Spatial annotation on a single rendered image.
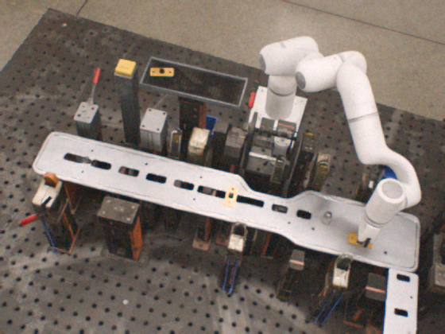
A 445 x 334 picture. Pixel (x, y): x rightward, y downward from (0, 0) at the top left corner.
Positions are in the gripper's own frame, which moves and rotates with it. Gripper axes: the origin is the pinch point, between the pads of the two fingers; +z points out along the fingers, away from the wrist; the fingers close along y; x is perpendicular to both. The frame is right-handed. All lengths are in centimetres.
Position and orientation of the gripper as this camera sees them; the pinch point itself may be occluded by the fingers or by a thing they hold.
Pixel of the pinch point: (362, 237)
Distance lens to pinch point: 194.5
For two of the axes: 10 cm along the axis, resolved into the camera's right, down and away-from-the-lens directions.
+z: -0.7, 5.4, 8.4
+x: 9.7, 2.3, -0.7
